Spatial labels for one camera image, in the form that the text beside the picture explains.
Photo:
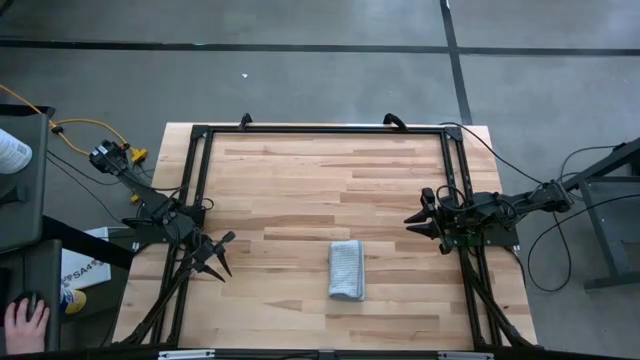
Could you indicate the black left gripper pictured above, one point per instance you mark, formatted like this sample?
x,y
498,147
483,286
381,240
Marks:
x,y
205,252

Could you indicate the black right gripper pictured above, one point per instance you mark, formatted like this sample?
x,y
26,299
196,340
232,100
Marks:
x,y
442,230

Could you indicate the grey waffle microfiber towel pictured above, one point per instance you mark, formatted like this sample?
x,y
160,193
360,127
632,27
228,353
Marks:
x,y
346,270

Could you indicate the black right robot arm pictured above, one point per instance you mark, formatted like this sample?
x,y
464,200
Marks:
x,y
525,200

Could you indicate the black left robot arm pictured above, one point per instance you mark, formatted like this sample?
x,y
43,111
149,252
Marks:
x,y
135,182

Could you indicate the black clamp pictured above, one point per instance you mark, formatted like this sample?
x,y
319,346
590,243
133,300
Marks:
x,y
245,120
395,120

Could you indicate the white printed box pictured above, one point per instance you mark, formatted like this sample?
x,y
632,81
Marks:
x,y
85,272

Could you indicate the black bar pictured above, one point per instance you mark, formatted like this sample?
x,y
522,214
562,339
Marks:
x,y
85,242

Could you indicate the yellow plug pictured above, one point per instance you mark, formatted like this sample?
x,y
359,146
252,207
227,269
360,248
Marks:
x,y
139,155

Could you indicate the person's shoe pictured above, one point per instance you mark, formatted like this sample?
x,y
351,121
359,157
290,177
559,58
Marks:
x,y
75,302

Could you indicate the black desk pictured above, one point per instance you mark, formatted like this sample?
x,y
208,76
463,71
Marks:
x,y
45,270

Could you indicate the dark grey metal stand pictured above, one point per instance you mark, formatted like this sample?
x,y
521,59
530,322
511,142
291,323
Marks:
x,y
598,235

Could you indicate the black computer mouse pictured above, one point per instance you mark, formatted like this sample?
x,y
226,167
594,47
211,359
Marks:
x,y
31,302

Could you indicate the dark grey desk panel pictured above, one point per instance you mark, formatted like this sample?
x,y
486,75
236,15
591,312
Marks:
x,y
25,200

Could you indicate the person's hand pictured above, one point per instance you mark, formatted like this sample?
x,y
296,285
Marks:
x,y
25,335

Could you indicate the white bottle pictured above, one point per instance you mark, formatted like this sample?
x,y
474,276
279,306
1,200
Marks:
x,y
12,152

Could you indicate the silver bracket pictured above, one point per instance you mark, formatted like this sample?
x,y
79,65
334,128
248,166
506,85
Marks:
x,y
185,355
465,356

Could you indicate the black aluminium table frame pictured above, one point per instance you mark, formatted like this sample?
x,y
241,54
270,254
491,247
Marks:
x,y
325,129

